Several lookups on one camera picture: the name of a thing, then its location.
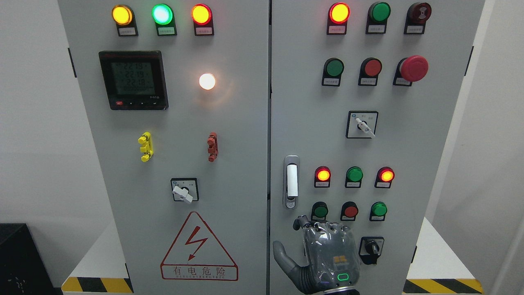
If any upper right white selector switch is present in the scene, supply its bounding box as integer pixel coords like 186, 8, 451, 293
346, 111, 378, 138

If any red terminal clip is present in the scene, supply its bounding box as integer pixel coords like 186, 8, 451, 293
207, 132, 219, 162

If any yellow indicator lamp top left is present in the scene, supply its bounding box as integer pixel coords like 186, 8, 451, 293
112, 5, 138, 36

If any green push button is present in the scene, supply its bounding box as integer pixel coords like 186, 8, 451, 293
369, 202, 388, 222
322, 58, 344, 86
310, 202, 329, 221

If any green push button upper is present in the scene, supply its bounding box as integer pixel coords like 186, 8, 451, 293
322, 58, 344, 86

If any red lit lamp middle right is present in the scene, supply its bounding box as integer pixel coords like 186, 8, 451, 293
374, 166, 395, 188

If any red lit lamp middle left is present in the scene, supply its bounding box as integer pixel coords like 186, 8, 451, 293
314, 166, 331, 187

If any black knob selector switch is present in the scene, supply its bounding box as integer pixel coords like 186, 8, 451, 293
359, 236, 385, 265

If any green push button lower left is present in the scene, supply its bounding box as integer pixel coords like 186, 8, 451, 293
310, 202, 329, 221

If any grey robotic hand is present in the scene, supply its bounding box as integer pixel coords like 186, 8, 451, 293
273, 215, 360, 295

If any white glowing indicator lamp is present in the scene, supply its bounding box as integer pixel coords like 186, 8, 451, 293
199, 73, 217, 90

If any yellow terminal clip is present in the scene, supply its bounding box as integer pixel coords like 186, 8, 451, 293
137, 132, 154, 162

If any silver door handle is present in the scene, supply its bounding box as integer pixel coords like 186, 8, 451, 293
283, 155, 300, 209

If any white platform with hazard stripes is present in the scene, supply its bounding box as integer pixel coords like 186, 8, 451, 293
61, 220, 483, 295

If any red push button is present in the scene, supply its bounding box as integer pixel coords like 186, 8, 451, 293
358, 57, 382, 86
339, 201, 359, 222

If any green lamp top right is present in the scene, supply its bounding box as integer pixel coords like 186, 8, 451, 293
366, 2, 391, 34

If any green lamp middle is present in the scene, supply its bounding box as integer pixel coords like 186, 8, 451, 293
345, 166, 363, 188

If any black box lower left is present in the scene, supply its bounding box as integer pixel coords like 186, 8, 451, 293
0, 223, 55, 295

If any red push button lower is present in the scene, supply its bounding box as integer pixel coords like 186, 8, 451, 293
339, 201, 359, 222

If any left door white selector switch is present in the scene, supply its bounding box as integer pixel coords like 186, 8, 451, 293
170, 177, 199, 204

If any green lit indicator lamp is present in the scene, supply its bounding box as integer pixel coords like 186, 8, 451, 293
151, 3, 177, 36

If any black digital power meter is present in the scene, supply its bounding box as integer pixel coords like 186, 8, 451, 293
99, 50, 169, 110

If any dark red buzzer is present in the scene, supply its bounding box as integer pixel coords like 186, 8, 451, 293
404, 2, 432, 35

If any red emergency stop mushroom button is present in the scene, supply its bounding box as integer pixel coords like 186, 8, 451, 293
393, 55, 429, 86

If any orange-red indicator lamp left door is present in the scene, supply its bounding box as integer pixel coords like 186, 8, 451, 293
191, 3, 215, 36

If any red electric hazard warning sticker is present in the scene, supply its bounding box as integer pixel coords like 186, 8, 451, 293
160, 211, 238, 281

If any green push button lower right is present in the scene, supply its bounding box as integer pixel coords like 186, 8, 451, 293
369, 202, 388, 222

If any red lit lamp top right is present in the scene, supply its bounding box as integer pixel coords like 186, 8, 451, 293
326, 2, 350, 35

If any right grey cabinet door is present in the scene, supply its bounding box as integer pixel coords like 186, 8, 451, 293
268, 0, 485, 295

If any left grey cabinet door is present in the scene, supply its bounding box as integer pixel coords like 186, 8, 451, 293
59, 0, 269, 295

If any red push button upper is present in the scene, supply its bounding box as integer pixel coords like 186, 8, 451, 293
358, 57, 382, 86

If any red lit lamp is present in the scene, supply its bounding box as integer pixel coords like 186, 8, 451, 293
374, 166, 395, 188
314, 166, 331, 187
326, 2, 350, 35

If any grey cabinet door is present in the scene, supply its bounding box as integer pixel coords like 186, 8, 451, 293
268, 0, 485, 295
59, 0, 269, 295

